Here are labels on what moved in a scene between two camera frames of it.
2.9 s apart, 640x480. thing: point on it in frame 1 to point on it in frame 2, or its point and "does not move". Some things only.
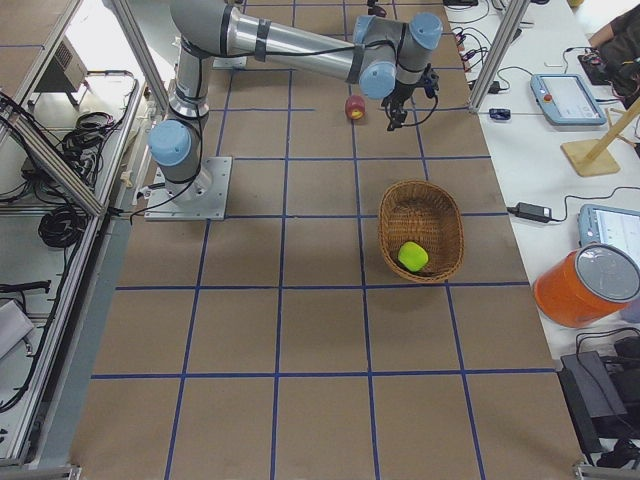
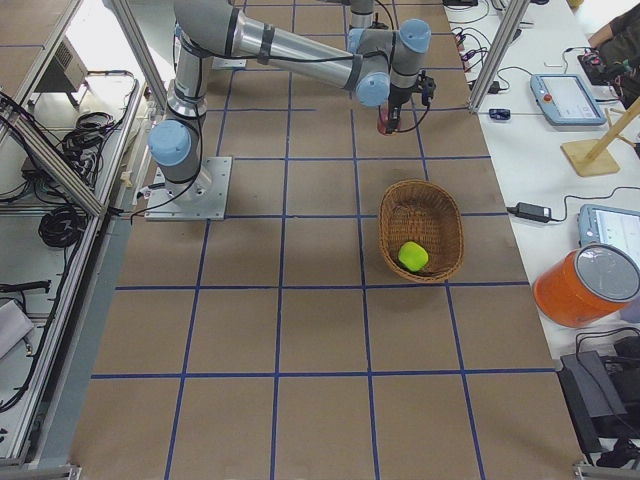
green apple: (412, 256) does not move
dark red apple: (377, 11) to (382, 119)
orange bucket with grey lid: (587, 285) does not move
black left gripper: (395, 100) does not move
